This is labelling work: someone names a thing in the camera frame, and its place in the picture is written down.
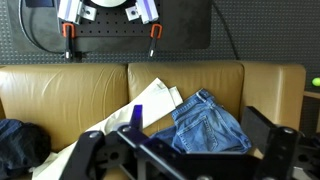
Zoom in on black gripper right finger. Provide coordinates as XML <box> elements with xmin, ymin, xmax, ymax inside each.
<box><xmin>240</xmin><ymin>105</ymin><xmax>303</xmax><ymax>180</ymax></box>

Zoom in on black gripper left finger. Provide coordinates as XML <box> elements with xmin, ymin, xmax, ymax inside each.
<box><xmin>59</xmin><ymin>104</ymin><xmax>183</xmax><ymax>180</ymax></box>

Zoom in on tan leather couch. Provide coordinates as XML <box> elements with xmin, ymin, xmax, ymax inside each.
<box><xmin>0</xmin><ymin>60</ymin><xmax>307</xmax><ymax>180</ymax></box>

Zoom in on dark navy garment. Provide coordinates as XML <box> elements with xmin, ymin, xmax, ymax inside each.
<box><xmin>0</xmin><ymin>118</ymin><xmax>52</xmax><ymax>179</ymax></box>

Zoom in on cream trousers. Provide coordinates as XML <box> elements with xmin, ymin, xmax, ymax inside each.
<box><xmin>31</xmin><ymin>77</ymin><xmax>184</xmax><ymax>180</ymax></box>

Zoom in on blue denim jeans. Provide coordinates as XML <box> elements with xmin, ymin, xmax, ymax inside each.
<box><xmin>149</xmin><ymin>88</ymin><xmax>253</xmax><ymax>155</ymax></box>

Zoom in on orange black clamp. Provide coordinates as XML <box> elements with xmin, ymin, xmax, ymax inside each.
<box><xmin>61</xmin><ymin>22</ymin><xmax>76</xmax><ymax>61</ymax></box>
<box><xmin>148</xmin><ymin>23</ymin><xmax>164</xmax><ymax>58</ymax></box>

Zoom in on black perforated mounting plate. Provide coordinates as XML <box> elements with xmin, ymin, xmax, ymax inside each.
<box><xmin>59</xmin><ymin>0</ymin><xmax>164</xmax><ymax>38</ymax></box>

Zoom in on aluminium extrusion bar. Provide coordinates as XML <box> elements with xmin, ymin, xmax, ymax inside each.
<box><xmin>125</xmin><ymin>0</ymin><xmax>160</xmax><ymax>25</ymax></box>
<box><xmin>57</xmin><ymin>0</ymin><xmax>98</xmax><ymax>25</ymax></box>

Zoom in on black robot stand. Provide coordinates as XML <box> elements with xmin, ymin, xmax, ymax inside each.
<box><xmin>6</xmin><ymin>0</ymin><xmax>213</xmax><ymax>55</ymax></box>

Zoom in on black floor cable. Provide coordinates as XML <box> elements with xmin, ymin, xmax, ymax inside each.
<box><xmin>211</xmin><ymin>0</ymin><xmax>240</xmax><ymax>62</ymax></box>

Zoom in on thin grey cable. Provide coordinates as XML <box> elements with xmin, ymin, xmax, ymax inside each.
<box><xmin>18</xmin><ymin>0</ymin><xmax>68</xmax><ymax>55</ymax></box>

